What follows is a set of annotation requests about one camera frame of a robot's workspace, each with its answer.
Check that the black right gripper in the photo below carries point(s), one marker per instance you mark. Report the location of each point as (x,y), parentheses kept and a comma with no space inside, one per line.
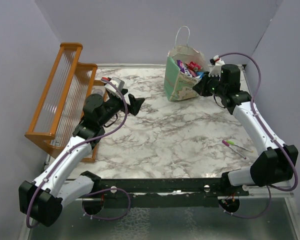
(201,87)

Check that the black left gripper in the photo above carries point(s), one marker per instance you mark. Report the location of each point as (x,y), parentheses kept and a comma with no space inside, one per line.
(135,104)

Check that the green illustrated paper bag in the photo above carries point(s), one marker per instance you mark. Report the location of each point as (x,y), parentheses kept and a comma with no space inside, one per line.
(178,86)

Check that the red snack packet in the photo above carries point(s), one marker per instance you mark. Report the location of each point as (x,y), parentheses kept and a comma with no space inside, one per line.
(194,66)

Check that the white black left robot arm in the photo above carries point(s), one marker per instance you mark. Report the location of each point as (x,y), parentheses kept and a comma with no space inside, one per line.
(44,198)

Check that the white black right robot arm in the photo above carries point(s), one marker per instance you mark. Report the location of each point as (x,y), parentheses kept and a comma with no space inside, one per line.
(276,160)

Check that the blue snack packet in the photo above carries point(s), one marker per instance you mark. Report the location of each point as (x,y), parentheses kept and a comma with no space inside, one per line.
(199,75)

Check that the purple snack packet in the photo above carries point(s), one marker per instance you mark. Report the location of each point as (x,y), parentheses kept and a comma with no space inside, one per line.
(183,68)

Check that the green capped marker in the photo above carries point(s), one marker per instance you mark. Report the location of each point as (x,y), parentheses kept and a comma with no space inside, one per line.
(239,146)

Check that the wooden acrylic display rack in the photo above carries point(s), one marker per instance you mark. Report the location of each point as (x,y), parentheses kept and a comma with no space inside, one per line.
(59,109)

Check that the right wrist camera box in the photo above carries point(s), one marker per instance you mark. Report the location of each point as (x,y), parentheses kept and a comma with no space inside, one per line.
(216,63)

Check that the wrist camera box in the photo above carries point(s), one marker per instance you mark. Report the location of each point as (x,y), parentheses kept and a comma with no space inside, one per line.
(216,63)
(118,83)

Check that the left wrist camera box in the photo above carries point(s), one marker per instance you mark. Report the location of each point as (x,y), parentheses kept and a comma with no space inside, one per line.
(118,83)

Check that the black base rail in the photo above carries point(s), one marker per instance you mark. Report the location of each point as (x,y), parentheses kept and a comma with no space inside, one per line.
(158,193)

